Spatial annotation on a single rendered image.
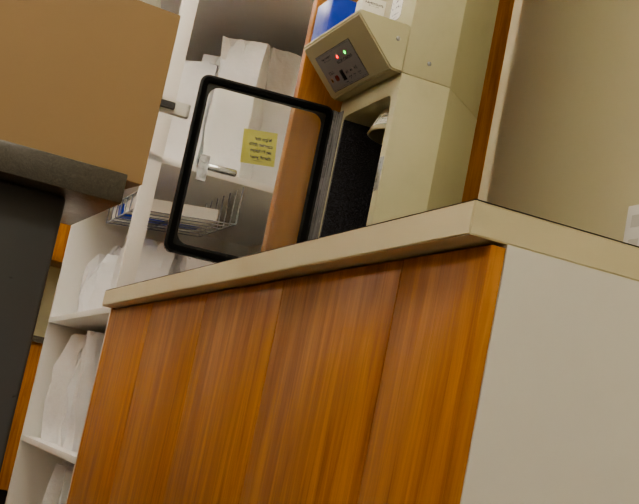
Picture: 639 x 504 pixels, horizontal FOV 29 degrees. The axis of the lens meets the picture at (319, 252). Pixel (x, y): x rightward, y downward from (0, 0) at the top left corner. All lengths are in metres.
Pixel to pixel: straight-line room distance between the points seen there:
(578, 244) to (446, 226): 0.15
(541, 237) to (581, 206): 1.23
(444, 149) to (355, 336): 0.97
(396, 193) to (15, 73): 1.03
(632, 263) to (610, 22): 1.34
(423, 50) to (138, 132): 0.98
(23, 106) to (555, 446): 0.80
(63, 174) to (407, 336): 0.49
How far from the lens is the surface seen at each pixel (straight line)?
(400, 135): 2.52
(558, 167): 2.77
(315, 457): 1.72
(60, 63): 1.70
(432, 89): 2.56
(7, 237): 1.68
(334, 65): 2.73
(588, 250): 1.45
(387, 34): 2.55
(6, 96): 1.67
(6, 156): 1.63
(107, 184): 1.65
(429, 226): 1.47
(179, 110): 2.77
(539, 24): 3.06
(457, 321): 1.42
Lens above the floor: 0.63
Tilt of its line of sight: 9 degrees up
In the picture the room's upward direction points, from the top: 12 degrees clockwise
